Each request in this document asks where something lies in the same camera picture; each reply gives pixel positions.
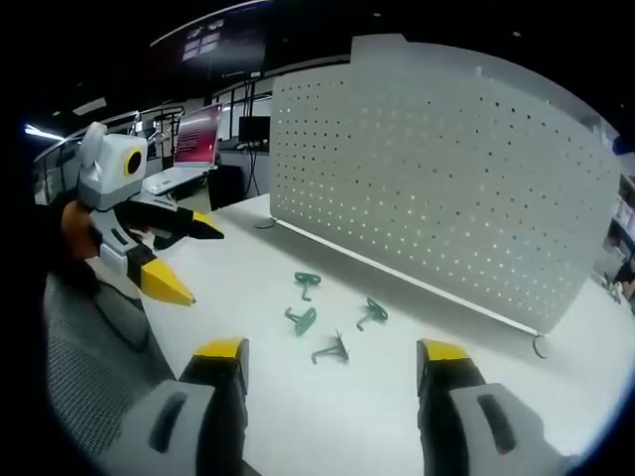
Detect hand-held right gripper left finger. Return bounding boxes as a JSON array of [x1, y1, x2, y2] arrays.
[[109, 337, 251, 476]]

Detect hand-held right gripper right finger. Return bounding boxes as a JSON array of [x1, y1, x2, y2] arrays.
[[415, 338, 572, 476]]

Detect black computer monitor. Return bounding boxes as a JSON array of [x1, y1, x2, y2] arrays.
[[238, 115, 272, 150]]

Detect person's left hand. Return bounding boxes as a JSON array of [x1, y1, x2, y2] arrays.
[[60, 200, 103, 260]]

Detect open laptop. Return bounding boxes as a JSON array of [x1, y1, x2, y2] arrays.
[[142, 102, 223, 195]]

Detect green hook assembly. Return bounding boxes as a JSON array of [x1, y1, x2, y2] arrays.
[[284, 306, 318, 338], [293, 271, 322, 302], [355, 297, 389, 332], [311, 328, 352, 365]]

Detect grey mesh office chair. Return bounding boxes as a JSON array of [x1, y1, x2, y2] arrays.
[[43, 270, 178, 457]]

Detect white perforated mounting plate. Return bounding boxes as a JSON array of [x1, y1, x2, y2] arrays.
[[269, 33, 623, 336]]

